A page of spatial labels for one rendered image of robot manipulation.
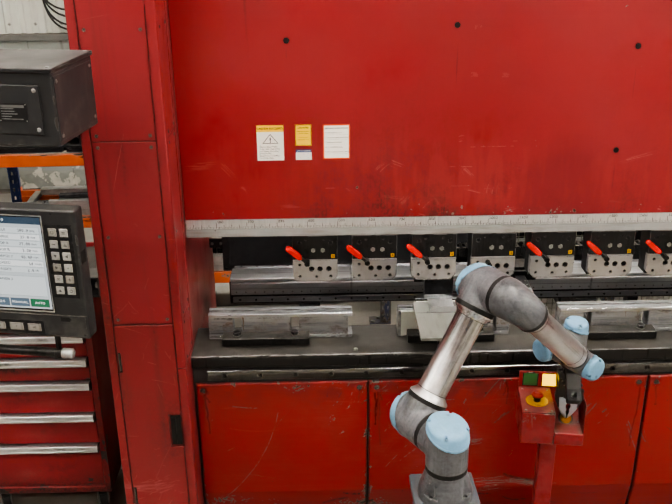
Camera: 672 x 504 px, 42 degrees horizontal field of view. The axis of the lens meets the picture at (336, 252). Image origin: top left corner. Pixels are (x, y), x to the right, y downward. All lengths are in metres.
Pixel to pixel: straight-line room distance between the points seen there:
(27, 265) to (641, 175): 1.91
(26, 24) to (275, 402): 4.87
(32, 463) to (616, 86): 2.56
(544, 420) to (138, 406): 1.33
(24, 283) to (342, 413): 1.24
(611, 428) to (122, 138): 1.94
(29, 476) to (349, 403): 1.37
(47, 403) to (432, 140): 1.76
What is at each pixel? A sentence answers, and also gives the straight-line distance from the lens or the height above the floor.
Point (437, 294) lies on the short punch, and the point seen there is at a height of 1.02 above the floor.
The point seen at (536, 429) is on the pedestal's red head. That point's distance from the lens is 2.93.
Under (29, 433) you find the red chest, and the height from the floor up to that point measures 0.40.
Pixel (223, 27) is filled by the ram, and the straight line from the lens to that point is 2.73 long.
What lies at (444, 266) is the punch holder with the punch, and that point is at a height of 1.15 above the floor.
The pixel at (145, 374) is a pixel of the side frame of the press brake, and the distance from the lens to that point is 2.93.
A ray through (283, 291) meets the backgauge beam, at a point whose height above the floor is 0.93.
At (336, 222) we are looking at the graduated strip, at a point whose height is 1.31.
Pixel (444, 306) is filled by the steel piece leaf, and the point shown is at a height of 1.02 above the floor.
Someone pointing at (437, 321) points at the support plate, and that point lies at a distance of 2.92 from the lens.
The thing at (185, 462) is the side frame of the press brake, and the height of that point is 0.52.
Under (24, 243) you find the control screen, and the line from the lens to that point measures 2.34.
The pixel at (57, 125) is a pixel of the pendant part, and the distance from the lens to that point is 2.23.
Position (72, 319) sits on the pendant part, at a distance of 2.38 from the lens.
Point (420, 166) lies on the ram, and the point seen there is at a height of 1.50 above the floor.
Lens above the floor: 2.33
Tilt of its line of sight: 23 degrees down
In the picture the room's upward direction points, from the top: 1 degrees counter-clockwise
